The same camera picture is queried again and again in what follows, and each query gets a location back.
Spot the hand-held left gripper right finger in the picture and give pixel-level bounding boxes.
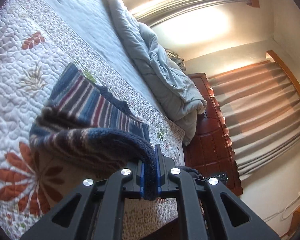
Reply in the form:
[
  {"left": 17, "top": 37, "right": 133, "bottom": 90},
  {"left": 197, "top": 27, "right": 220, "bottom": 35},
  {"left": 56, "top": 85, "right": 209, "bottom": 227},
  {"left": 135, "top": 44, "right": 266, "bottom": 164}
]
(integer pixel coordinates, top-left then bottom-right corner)
[{"left": 154, "top": 144, "right": 281, "bottom": 240}]

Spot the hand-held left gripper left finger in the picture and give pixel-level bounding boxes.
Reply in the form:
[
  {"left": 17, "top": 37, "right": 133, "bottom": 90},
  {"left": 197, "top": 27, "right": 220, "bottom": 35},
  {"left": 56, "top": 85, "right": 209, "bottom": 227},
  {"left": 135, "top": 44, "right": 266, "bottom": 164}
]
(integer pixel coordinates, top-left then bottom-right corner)
[{"left": 19, "top": 159, "right": 145, "bottom": 240}]

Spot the blue striped knit sweater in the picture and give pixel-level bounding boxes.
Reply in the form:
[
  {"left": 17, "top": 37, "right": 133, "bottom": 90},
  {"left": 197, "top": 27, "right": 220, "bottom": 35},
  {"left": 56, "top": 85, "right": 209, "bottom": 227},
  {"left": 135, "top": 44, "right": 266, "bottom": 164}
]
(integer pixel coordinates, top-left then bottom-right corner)
[{"left": 29, "top": 62, "right": 157, "bottom": 201}]

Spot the black power strip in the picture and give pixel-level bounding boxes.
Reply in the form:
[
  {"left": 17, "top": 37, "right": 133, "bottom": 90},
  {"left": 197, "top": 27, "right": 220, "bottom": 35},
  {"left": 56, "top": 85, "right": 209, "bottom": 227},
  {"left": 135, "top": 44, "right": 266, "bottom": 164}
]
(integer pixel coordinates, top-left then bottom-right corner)
[{"left": 211, "top": 171, "right": 228, "bottom": 183}]

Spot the red-brown wooden headboard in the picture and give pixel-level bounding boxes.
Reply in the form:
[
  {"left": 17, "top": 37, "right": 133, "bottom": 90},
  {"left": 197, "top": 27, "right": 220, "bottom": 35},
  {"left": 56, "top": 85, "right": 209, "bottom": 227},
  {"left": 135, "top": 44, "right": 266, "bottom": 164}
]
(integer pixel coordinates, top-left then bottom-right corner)
[{"left": 184, "top": 73, "right": 244, "bottom": 197}]

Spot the grey crumpled duvet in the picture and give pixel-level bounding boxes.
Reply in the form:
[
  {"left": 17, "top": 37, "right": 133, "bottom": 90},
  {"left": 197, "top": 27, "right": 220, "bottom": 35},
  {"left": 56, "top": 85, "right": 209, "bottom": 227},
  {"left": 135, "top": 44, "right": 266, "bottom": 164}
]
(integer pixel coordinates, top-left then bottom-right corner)
[{"left": 94, "top": 0, "right": 207, "bottom": 147}]

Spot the patterned pillow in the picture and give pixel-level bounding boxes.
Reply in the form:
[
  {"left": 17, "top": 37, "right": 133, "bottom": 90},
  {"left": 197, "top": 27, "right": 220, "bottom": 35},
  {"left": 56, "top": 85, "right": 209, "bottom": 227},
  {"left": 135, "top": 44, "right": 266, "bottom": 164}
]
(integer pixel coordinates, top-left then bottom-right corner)
[{"left": 165, "top": 49, "right": 185, "bottom": 72}]

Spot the beige pleated curtain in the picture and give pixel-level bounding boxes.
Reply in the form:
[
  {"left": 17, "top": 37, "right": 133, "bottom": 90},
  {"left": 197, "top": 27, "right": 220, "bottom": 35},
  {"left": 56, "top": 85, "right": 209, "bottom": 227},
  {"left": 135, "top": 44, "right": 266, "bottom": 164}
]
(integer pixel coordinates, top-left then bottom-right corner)
[{"left": 207, "top": 61, "right": 300, "bottom": 180}]

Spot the floral quilted bedspread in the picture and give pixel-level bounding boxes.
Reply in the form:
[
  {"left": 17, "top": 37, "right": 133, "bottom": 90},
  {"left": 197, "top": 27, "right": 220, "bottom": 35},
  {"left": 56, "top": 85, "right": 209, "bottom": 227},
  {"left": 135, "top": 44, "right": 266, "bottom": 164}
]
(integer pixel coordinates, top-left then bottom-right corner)
[{"left": 0, "top": 0, "right": 185, "bottom": 240}]

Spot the pale blue quilted bedsheet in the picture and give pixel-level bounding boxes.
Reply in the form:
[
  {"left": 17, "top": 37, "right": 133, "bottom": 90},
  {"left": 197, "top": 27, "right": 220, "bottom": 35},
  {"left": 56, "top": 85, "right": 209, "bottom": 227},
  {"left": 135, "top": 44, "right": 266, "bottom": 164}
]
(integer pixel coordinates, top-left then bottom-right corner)
[{"left": 32, "top": 0, "right": 175, "bottom": 120}]

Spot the white cable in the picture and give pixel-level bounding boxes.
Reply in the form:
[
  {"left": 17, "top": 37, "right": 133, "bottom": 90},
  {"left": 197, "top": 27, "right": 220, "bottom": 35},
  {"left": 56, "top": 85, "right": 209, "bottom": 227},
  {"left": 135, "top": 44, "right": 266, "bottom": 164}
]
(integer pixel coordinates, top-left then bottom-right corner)
[{"left": 277, "top": 196, "right": 300, "bottom": 218}]

